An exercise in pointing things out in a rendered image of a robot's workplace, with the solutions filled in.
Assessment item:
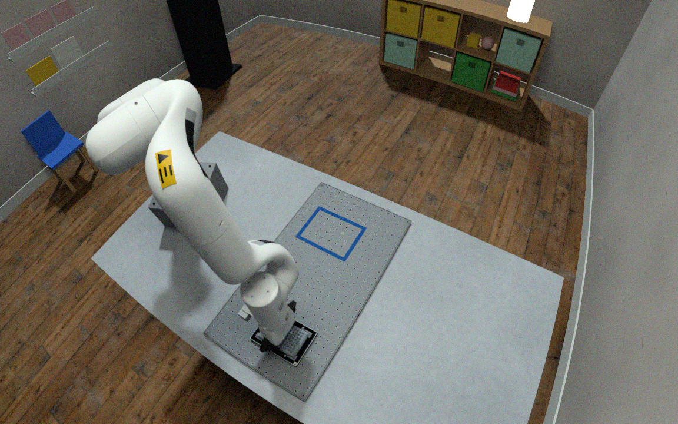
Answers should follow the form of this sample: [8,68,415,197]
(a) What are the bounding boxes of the blue rectangular tape outline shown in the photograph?
[296,206,367,261]

